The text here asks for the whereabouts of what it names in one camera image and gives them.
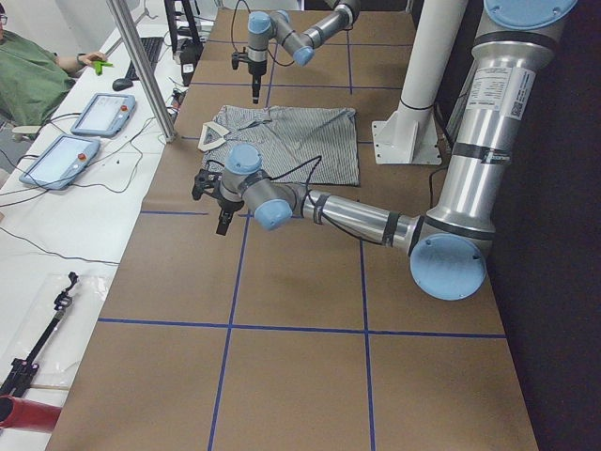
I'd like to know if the blue white striped polo shirt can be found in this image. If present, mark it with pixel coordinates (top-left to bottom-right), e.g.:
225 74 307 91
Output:
198 105 360 186

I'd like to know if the blue teach pendant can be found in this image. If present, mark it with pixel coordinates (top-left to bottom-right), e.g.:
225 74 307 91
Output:
19 133 100 190
70 93 136 138

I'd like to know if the person in green shirt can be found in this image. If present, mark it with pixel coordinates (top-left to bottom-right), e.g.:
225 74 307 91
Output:
1 29 107 126

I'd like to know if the aluminium frame post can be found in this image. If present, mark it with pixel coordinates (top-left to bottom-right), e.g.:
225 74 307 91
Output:
106 0 177 143

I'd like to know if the black grabber tool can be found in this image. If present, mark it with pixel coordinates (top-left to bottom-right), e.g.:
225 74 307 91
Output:
1 272 79 397

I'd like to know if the green paper toy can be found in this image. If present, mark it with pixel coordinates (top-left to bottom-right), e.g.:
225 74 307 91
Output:
93 60 113 76

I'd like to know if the near blue teach pendant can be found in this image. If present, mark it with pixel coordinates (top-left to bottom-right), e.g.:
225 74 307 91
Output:
19 133 100 190

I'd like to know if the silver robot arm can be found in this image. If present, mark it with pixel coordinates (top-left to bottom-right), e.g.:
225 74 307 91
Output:
239 0 361 104
208 1 576 301

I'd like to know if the far blue teach pendant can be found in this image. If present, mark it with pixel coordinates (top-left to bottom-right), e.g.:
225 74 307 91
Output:
70 93 136 138

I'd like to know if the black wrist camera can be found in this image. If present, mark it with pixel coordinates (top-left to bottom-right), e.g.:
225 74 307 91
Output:
192 169 222 201
231 47 248 70

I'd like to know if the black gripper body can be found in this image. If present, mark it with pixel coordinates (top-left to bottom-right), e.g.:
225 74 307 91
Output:
248 60 267 86
218 194 243 222

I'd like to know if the red cylinder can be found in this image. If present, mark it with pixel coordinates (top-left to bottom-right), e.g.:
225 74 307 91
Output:
1 396 62 433

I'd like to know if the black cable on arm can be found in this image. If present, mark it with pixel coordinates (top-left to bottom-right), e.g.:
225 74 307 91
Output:
201 154 391 245

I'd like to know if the black keyboard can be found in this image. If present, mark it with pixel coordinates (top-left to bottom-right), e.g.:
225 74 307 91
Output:
124 37 163 81

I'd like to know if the white mounting column with base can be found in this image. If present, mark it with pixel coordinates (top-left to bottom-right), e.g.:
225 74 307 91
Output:
372 0 468 165

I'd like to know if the black computer mouse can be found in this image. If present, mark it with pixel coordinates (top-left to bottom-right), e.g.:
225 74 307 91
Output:
112 78 133 92

